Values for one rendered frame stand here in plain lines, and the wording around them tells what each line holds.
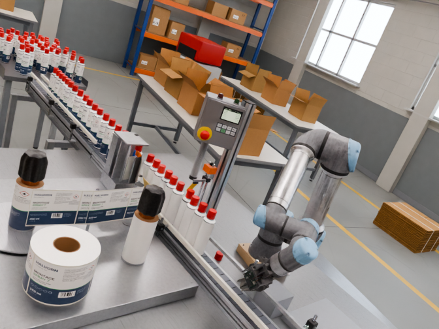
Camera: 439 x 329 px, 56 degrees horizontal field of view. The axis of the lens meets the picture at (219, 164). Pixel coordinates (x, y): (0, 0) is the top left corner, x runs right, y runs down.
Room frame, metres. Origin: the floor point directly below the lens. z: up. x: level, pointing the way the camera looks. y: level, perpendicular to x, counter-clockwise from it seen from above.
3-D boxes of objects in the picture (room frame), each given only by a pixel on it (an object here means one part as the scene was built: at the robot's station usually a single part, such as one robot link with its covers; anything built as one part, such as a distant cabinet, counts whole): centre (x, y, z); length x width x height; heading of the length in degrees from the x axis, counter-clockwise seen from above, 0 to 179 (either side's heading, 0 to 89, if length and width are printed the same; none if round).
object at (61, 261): (1.03, 0.34, 0.95); 0.20 x 0.20 x 0.14
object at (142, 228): (1.28, 0.18, 1.03); 0.09 x 0.09 x 0.30
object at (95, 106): (2.23, 0.78, 0.98); 0.05 x 0.05 x 0.20
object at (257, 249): (1.66, -0.33, 0.92); 0.15 x 0.15 x 0.10
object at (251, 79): (6.88, -0.06, 0.97); 0.52 x 0.36 x 0.37; 129
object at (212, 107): (1.68, 0.06, 1.38); 0.17 x 0.10 x 0.19; 102
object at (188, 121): (4.19, 0.34, 0.39); 2.20 x 0.80 x 0.78; 35
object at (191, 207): (1.53, 0.04, 0.98); 0.05 x 0.05 x 0.20
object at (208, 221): (1.47, -0.04, 0.98); 0.05 x 0.05 x 0.20
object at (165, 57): (4.85, 0.91, 0.97); 0.45 x 0.40 x 0.37; 127
